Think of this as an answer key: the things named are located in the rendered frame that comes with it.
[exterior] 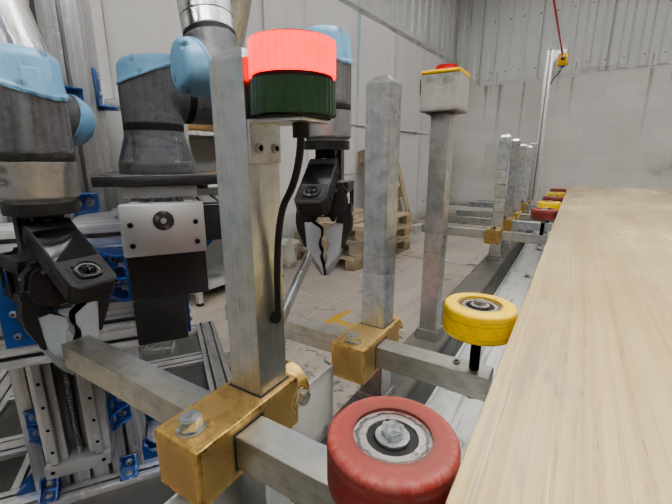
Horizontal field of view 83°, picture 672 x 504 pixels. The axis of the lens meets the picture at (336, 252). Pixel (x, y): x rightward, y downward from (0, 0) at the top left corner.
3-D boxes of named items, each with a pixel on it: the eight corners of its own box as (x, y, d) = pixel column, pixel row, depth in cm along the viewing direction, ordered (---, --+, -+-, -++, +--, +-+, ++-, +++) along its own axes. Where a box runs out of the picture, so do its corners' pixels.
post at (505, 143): (486, 268, 142) (500, 134, 131) (488, 265, 145) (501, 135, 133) (496, 269, 140) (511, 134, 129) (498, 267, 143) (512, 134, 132)
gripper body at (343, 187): (355, 214, 65) (356, 142, 63) (346, 222, 57) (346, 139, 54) (312, 213, 67) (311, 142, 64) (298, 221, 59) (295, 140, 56)
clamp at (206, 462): (160, 482, 30) (152, 428, 29) (273, 394, 41) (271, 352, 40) (207, 517, 27) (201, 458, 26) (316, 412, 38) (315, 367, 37)
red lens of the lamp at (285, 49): (229, 75, 25) (227, 39, 25) (286, 89, 30) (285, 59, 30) (301, 64, 22) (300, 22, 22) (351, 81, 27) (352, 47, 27)
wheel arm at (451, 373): (225, 325, 67) (223, 302, 65) (239, 318, 69) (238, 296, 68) (485, 409, 44) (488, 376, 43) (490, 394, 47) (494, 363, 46)
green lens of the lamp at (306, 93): (232, 115, 26) (230, 80, 25) (287, 122, 31) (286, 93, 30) (302, 109, 23) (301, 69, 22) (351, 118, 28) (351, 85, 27)
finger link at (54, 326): (57, 361, 49) (45, 295, 47) (80, 376, 46) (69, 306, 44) (29, 372, 47) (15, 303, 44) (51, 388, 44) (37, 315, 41)
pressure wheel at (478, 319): (462, 414, 42) (471, 317, 39) (426, 375, 49) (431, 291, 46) (523, 402, 44) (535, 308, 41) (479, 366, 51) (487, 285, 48)
